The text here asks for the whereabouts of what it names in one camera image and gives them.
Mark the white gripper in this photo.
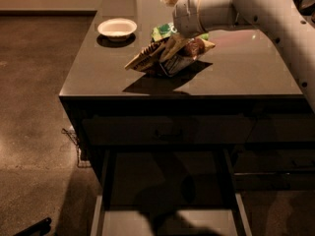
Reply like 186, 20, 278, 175
159, 0, 205, 62

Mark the brown chip bag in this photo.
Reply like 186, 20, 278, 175
125, 36, 215, 77

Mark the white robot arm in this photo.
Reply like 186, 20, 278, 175
163, 0, 315, 110

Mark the green chip bag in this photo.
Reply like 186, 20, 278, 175
151, 22, 210, 43

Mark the dark counter cabinet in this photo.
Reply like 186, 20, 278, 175
59, 0, 314, 197

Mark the closed top drawer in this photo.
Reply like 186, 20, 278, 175
82, 115, 254, 146

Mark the open middle drawer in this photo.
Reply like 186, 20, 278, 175
91, 150, 253, 236

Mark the white bowl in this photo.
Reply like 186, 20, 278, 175
97, 18, 137, 42

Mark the black object floor corner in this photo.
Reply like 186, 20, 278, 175
14, 217, 52, 236

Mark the wire rack on floor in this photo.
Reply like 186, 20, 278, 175
61, 128, 91, 168

